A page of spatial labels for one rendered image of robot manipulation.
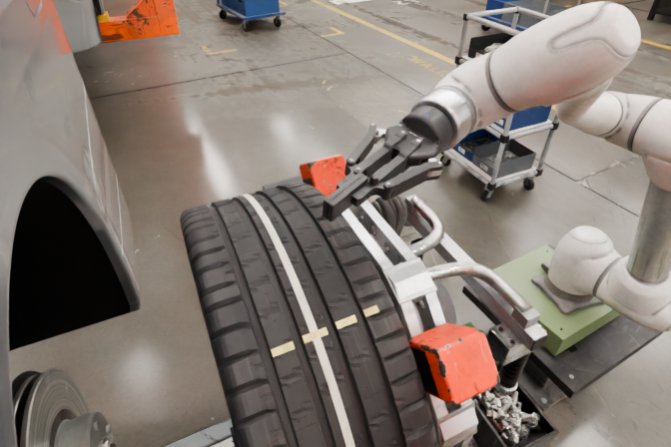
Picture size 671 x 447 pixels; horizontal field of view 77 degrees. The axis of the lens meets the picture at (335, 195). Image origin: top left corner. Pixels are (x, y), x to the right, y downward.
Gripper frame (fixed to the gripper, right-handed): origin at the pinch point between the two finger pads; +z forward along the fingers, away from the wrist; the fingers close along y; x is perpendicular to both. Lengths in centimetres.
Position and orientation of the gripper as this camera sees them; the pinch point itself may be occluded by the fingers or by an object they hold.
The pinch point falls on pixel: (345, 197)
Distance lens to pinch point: 53.0
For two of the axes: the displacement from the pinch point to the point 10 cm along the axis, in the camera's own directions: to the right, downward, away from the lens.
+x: 0.8, -6.8, -7.2
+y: -7.5, -5.2, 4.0
